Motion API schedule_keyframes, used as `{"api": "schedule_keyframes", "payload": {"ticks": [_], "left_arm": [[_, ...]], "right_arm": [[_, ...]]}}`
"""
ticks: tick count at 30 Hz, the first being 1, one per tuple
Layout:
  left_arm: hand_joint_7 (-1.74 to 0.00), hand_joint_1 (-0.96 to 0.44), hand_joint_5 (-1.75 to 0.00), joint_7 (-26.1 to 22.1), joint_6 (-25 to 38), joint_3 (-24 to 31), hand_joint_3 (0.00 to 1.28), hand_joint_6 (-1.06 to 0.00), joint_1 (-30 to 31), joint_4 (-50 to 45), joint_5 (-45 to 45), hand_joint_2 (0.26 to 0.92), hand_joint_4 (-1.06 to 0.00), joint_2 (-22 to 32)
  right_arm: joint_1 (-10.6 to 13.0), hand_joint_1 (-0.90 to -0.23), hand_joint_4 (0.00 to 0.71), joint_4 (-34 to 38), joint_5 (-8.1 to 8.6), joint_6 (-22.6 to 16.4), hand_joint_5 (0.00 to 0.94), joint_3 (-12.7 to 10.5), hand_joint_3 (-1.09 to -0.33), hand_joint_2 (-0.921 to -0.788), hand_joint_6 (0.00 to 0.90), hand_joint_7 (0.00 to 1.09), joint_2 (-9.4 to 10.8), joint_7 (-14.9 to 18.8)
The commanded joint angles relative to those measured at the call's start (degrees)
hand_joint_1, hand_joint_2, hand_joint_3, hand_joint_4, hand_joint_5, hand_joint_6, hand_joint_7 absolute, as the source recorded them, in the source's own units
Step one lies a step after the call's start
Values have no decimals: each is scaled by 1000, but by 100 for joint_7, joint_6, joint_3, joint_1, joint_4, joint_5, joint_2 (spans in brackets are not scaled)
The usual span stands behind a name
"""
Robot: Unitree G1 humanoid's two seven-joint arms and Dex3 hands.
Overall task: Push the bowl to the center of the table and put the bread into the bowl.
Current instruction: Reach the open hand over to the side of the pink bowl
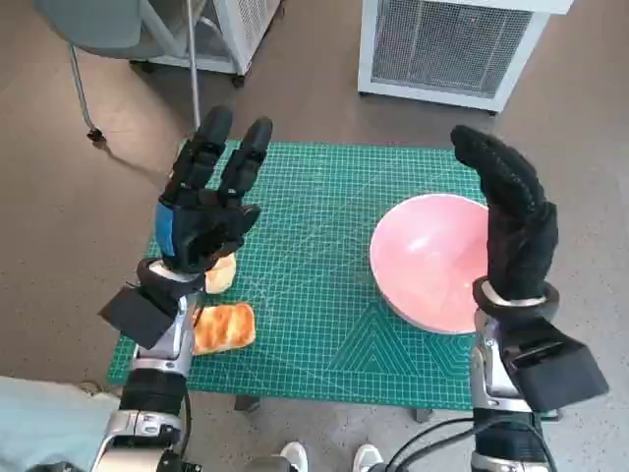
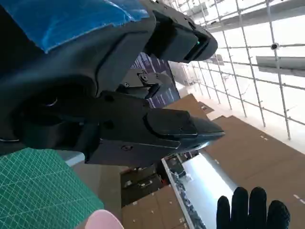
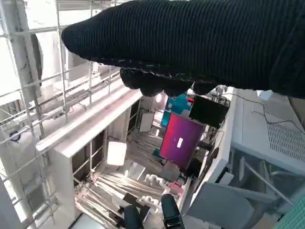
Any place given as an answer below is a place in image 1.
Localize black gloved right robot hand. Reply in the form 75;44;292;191
450;124;560;302

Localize grey chair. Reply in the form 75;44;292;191
31;0;153;145

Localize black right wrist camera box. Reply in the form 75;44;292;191
500;319;610;413

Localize person's beige shoe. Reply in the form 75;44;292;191
78;381;124;400

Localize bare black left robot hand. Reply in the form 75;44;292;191
154;104;274;275

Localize white cabinet with mesh panel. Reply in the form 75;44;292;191
357;0;576;117

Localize white shoe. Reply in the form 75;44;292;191
280;441;310;472
353;443;384;472

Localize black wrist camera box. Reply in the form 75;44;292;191
500;319;610;413
96;286;178;348

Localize round bread bun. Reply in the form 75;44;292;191
203;253;237;295

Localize rectangular toasted bread loaf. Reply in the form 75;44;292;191
191;303;257;356

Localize green cutting mat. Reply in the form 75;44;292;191
106;141;492;412

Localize silver metal pole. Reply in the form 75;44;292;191
185;0;203;132

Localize white wheeled cabinet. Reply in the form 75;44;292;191
130;0;286;89

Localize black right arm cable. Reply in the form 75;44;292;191
382;416;559;472

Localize pink bowl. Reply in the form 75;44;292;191
369;193;492;335

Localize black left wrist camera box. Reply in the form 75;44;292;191
96;286;178;348

